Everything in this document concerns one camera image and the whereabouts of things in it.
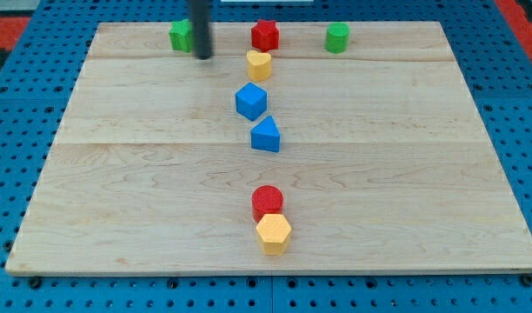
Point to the blue cube block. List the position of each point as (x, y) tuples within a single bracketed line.
[(251, 101)]

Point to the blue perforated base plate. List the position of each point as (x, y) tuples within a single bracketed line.
[(38, 77)]

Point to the green star block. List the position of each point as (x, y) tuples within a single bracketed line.
[(181, 35)]

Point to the yellow heart block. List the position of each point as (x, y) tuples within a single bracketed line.
[(259, 65)]

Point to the blue triangle block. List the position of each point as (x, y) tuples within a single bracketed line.
[(265, 135)]

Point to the red cylinder block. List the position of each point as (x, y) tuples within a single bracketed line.
[(266, 199)]

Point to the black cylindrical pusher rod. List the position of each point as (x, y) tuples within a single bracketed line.
[(199, 17)]

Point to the yellow hexagon block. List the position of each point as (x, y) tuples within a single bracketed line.
[(273, 234)]

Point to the green cylinder block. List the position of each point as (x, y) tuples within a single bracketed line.
[(337, 37)]

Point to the red star block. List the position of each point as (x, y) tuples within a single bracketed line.
[(265, 35)]

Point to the light wooden board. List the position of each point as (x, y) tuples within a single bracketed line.
[(385, 165)]

